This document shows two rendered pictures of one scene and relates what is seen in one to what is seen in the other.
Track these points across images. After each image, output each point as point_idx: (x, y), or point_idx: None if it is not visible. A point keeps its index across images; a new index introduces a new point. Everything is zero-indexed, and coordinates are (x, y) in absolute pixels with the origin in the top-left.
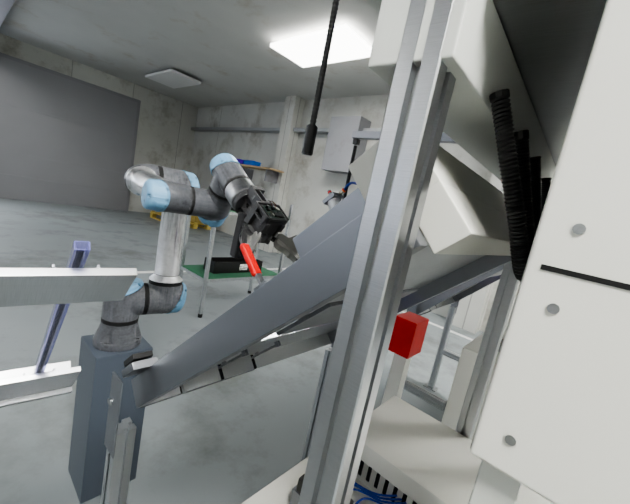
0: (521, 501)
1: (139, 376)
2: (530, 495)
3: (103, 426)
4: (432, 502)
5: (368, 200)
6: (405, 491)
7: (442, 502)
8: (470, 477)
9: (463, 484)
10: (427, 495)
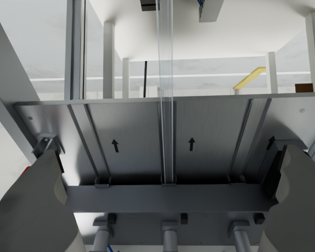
0: (273, 22)
1: None
2: (284, 24)
3: None
4: (211, 13)
5: None
6: (206, 1)
7: (216, 16)
8: (281, 0)
9: (269, 0)
10: (215, 9)
